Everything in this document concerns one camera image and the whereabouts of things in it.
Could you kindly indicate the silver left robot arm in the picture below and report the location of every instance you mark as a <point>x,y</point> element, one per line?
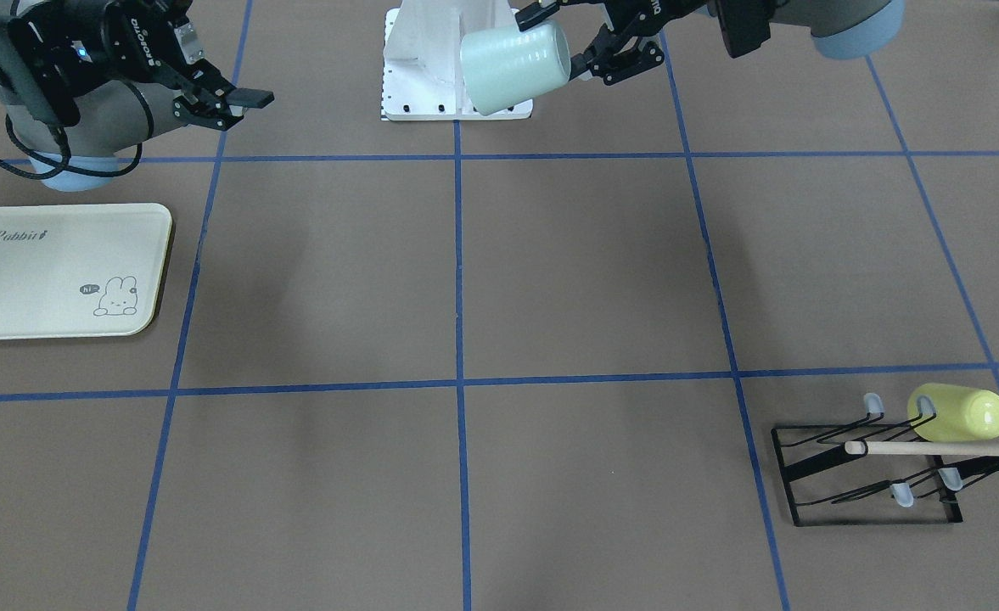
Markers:
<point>628,42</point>

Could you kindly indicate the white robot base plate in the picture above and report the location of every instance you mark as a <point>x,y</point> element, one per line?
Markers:
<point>422,77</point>

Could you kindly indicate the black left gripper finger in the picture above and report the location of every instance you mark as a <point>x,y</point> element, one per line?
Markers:
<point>535,14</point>
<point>612,67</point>

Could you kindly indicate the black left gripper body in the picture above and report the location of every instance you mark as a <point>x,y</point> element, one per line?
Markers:
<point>674,12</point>

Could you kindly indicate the pale green plastic cup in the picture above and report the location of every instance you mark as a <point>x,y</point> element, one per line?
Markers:
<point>504,66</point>

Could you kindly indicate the yellow-green plastic cup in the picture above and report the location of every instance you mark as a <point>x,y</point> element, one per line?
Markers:
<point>954,413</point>

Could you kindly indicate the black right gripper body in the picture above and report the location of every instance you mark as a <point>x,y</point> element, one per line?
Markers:
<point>128,44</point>

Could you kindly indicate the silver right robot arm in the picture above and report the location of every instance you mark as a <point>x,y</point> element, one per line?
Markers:
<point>85,84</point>

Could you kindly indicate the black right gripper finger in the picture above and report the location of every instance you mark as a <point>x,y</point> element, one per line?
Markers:
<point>242,99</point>
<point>219,116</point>

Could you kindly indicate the black wire cup rack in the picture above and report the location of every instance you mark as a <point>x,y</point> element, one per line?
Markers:
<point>876,470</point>

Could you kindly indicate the cream rabbit print tray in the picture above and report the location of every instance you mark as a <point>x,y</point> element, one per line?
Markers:
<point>81,271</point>

